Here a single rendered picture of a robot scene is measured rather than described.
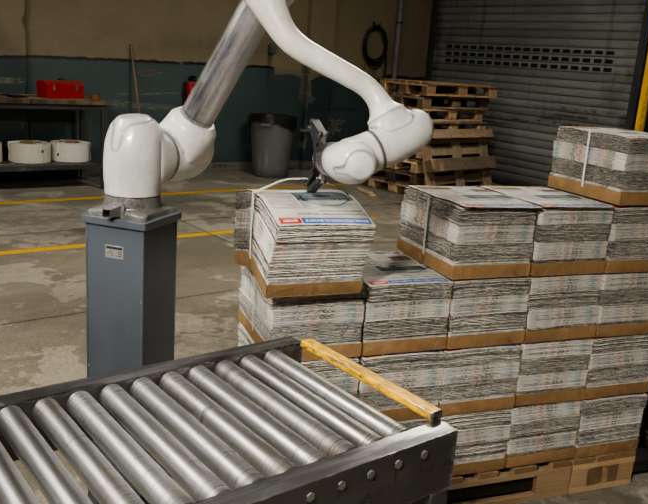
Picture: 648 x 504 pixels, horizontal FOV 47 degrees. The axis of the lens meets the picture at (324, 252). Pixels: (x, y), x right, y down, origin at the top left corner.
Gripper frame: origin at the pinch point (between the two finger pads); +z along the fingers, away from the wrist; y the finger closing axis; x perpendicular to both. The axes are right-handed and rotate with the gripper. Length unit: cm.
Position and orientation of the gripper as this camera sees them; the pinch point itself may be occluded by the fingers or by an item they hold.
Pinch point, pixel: (304, 154)
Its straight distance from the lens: 213.6
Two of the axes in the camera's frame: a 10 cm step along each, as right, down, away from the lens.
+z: -3.5, -1.8, 9.2
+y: -0.5, 9.8, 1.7
